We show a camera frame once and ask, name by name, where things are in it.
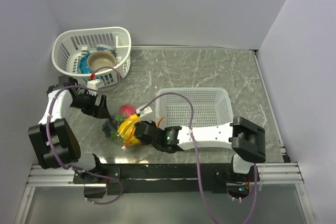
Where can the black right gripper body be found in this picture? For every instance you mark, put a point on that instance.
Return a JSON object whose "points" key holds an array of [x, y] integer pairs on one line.
{"points": [[157, 146]]}

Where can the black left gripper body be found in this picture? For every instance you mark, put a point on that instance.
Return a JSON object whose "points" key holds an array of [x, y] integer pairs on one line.
{"points": [[86, 102]]}

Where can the clear zip top bag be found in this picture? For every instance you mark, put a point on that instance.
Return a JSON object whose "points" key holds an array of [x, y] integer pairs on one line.
{"points": [[157, 120]]}

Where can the red fake apple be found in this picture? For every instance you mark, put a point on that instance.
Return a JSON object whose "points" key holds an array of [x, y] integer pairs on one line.
{"points": [[127, 110]]}

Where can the yellow fake banana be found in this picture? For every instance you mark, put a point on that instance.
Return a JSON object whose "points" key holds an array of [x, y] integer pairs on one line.
{"points": [[127, 130]]}

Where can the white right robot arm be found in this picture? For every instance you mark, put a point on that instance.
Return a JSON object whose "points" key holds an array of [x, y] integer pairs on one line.
{"points": [[244, 137]]}

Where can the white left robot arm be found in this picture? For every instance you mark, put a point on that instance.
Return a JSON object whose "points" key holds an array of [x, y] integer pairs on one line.
{"points": [[53, 140]]}

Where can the blue plate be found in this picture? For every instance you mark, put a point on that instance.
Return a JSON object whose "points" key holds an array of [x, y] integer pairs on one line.
{"points": [[82, 66]]}

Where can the white perforated tray basket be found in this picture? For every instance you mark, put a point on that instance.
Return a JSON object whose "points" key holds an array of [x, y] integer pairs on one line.
{"points": [[193, 107]]}

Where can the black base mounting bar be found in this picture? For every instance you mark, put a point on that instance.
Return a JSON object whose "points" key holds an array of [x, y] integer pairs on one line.
{"points": [[164, 178]]}

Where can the beige bowl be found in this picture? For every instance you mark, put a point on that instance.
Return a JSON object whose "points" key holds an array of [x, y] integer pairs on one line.
{"points": [[99, 59]]}

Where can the blue patterned white dish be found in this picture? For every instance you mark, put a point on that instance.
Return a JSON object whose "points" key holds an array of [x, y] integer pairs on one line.
{"points": [[103, 47]]}

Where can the white slotted dish basket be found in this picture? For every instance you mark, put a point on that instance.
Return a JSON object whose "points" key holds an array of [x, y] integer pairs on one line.
{"points": [[72, 49]]}

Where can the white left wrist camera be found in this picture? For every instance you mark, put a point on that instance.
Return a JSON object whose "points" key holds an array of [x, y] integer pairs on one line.
{"points": [[94, 85]]}

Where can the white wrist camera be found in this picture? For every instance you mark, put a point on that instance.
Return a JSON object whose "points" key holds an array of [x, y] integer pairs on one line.
{"points": [[144, 111], [94, 85]]}

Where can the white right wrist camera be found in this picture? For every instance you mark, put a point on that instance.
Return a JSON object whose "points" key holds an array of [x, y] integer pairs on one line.
{"points": [[144, 111]]}

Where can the aluminium frame rail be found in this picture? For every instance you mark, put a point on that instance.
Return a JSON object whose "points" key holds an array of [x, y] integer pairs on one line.
{"points": [[271, 173]]}

